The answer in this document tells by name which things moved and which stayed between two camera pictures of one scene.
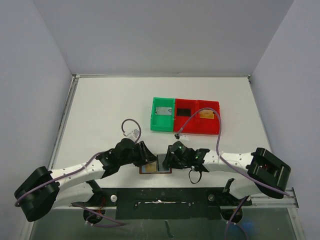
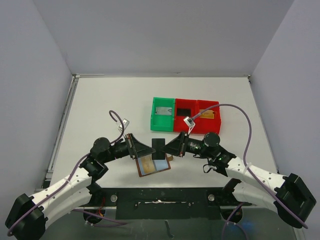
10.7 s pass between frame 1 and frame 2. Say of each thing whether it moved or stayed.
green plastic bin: stayed
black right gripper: moved
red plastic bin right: stayed
